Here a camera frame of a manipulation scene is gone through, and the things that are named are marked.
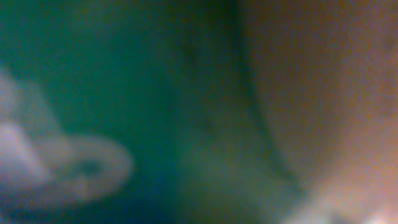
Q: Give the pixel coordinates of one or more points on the tissue multipack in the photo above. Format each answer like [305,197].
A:
[198,111]

